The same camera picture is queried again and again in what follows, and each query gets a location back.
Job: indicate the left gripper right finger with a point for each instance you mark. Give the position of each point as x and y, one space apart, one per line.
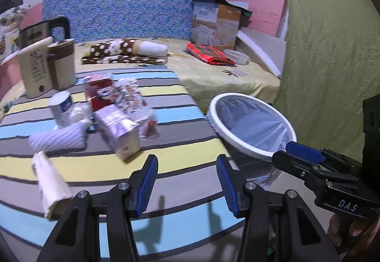
277 227

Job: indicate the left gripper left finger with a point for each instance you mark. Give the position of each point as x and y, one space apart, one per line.
76 236

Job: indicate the white foam fruit net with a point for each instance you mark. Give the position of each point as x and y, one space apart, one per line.
68 138

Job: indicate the purple milk carton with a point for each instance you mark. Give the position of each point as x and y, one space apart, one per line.
118 130

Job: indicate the white blue yogurt cup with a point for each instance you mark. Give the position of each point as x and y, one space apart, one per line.
61 105

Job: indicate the white trash bin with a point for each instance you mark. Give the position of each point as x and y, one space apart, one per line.
250 125

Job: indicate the person's right hand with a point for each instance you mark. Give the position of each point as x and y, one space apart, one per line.
363 232

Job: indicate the striped tablecloth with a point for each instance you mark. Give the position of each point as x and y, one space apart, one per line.
187 218

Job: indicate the olive green curtain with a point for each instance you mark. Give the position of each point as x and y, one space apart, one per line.
331 66

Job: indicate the clear plastic cup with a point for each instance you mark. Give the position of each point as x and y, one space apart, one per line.
147 124

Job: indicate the red cartoon can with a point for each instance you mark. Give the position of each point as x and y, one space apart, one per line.
99 99

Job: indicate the patterned paper cup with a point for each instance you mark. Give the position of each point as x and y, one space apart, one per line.
128 97

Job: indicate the white bowl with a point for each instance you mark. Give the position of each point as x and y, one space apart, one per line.
238 57

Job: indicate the pink strawberry milk carton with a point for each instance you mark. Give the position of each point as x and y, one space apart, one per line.
98 86

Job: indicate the yellow bed sheet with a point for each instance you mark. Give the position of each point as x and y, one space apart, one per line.
202 81

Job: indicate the pink storage box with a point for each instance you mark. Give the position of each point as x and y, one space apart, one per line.
10 75

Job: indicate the cream water warmer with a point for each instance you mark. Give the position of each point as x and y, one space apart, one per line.
34 69

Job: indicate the red plaid cloth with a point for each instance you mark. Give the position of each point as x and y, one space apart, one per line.
209 55

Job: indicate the brown cream mug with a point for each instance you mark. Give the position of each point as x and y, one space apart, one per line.
61 64

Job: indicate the brown polka dot pillow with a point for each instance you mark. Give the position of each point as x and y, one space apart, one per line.
127 47

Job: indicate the stainless steel kettle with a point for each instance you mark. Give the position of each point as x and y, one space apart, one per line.
41 30

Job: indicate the pineapple print bundle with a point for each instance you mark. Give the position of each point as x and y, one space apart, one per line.
10 28

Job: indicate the blue patterned headboard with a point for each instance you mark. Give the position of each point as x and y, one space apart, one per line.
104 19

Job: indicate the black bag on bundle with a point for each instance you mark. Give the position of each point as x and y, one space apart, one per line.
8 4

